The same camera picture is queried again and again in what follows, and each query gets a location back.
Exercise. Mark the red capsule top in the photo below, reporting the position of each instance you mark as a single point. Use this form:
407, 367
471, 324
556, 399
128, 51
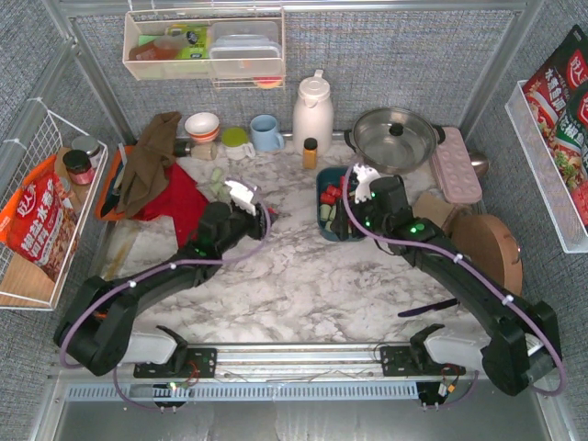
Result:
333, 190

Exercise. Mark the cream wall rack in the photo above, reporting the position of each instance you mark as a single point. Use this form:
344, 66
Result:
149, 54

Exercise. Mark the red cloth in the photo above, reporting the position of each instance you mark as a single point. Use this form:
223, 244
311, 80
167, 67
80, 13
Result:
181, 201

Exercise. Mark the white wire basket left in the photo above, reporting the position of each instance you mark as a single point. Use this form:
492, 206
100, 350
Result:
24, 286

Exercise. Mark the white wire basket right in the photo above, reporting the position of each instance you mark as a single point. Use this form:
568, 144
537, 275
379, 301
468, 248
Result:
564, 216

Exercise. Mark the blue mug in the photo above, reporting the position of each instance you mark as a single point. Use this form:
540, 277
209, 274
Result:
265, 134

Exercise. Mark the teal storage basket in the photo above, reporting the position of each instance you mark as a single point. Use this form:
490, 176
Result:
328, 176

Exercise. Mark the purple knife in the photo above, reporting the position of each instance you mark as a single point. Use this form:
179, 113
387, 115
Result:
439, 306

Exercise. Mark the steel ladle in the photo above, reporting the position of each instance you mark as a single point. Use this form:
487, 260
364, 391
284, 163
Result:
480, 163

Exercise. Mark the round wooden board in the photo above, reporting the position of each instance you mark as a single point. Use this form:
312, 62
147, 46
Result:
491, 247

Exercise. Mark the white thermos jug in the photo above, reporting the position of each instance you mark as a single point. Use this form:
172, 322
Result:
313, 114

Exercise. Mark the orange snack bag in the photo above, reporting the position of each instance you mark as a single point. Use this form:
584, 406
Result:
36, 223

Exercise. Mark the brown cloth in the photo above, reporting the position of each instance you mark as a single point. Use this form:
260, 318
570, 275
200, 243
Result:
144, 177

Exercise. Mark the steel pot with lid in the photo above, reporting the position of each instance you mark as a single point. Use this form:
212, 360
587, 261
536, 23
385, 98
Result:
394, 140

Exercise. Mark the white wire basket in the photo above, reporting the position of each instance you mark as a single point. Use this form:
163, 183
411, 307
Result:
24, 286
564, 216

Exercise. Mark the green drink packet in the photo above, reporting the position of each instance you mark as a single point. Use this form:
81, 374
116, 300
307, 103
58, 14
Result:
197, 41

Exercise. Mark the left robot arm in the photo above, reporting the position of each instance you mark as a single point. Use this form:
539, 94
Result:
95, 331

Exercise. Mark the clear plastic containers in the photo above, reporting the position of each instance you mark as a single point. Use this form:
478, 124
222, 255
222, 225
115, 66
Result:
242, 49

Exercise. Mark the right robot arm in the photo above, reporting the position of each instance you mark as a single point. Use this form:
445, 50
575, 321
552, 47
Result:
524, 341

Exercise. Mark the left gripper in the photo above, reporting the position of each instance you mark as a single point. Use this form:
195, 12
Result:
262, 220

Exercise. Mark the red capsule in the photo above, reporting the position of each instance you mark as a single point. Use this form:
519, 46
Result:
327, 199
333, 190

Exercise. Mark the dark lid jar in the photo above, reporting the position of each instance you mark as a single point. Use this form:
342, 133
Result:
79, 168

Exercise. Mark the green lid cup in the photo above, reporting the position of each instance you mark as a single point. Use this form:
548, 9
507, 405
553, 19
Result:
236, 144

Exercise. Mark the pink egg tray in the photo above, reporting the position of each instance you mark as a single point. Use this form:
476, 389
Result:
452, 168

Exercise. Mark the white orange bowl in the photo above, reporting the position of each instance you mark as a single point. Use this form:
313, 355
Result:
203, 126

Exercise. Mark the red seasoning packet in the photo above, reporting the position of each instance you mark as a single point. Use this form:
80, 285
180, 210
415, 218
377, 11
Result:
557, 97

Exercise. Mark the pepper grinder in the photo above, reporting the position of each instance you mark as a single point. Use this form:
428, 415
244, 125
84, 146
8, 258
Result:
203, 151

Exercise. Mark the orange tray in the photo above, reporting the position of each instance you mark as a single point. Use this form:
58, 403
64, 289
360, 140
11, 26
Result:
106, 190

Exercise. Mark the orange spice bottle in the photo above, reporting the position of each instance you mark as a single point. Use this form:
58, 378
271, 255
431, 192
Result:
309, 154

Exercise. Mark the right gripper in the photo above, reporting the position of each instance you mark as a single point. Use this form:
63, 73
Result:
343, 220

